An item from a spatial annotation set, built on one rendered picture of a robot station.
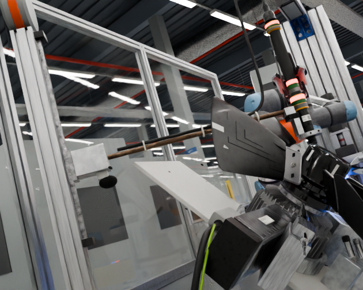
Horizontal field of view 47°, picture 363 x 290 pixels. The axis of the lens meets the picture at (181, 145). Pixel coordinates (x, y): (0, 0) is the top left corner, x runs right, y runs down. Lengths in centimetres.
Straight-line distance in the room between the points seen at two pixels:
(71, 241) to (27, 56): 52
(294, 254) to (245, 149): 26
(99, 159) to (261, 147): 43
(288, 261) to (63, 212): 57
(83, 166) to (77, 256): 23
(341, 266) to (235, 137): 42
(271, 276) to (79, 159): 57
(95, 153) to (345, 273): 70
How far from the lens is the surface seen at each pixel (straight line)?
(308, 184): 113
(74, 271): 113
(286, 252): 90
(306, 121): 126
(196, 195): 120
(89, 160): 115
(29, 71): 124
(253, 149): 101
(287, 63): 130
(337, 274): 114
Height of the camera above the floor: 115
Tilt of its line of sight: 10 degrees up
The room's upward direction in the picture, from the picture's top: 16 degrees counter-clockwise
